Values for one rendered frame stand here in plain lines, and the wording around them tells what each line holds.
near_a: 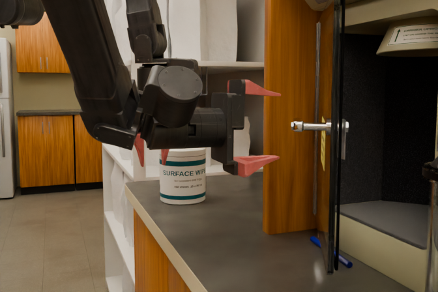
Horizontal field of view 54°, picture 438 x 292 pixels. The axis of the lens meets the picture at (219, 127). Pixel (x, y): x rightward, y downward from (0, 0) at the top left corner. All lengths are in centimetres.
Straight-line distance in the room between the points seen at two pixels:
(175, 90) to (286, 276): 40
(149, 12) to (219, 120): 34
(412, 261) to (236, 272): 28
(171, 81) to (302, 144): 49
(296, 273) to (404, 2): 47
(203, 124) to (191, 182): 59
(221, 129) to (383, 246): 36
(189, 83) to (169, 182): 67
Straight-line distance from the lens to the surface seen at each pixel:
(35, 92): 600
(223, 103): 62
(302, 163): 97
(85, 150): 551
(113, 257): 290
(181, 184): 118
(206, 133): 60
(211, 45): 195
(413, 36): 77
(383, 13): 79
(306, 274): 79
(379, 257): 82
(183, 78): 55
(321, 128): 64
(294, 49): 95
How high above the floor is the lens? 126
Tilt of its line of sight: 5 degrees down
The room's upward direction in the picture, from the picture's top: straight up
